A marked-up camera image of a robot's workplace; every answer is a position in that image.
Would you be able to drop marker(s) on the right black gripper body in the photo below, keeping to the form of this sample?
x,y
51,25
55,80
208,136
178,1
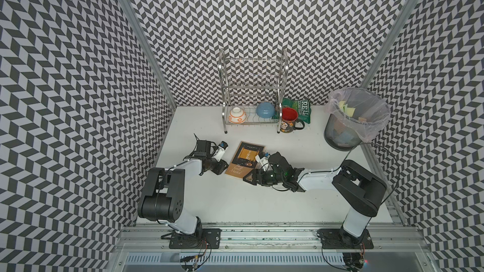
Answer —
x,y
269,177

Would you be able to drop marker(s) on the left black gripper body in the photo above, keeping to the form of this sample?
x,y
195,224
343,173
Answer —
x,y
215,166

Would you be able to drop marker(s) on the brown paperback book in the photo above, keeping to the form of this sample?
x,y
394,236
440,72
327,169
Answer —
x,y
244,159

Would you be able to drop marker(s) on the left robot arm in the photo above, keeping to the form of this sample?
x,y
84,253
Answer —
x,y
162,197

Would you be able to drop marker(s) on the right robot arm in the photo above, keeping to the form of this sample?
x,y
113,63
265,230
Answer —
x,y
360,188

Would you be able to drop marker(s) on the red black mug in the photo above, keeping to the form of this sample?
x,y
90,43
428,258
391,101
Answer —
x,y
290,121

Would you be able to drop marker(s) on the white orange bowl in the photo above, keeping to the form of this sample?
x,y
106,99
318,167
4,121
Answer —
x,y
237,115

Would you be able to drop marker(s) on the blue bowl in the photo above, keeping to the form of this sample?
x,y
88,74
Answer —
x,y
265,110

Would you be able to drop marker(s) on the green snack bag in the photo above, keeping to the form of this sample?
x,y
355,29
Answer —
x,y
302,106

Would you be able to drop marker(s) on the mesh trash bin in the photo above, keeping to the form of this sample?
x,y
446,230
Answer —
x,y
340,137

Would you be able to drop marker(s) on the metal dish rack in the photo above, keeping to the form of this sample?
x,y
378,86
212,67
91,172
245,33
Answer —
x,y
247,82

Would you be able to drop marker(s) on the yellow notes in bin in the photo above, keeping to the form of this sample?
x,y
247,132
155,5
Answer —
x,y
346,109

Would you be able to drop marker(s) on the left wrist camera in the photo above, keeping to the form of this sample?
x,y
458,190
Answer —
x,y
221,149

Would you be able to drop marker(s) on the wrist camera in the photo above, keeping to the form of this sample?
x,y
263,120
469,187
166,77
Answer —
x,y
262,159
221,149

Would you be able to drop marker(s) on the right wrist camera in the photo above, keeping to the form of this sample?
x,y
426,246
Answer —
x,y
262,159

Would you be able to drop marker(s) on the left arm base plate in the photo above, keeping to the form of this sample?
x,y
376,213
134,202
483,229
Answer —
x,y
210,238

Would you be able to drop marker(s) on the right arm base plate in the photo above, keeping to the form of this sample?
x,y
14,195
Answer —
x,y
340,239

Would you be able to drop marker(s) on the aluminium front rail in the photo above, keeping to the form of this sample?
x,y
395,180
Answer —
x,y
274,237

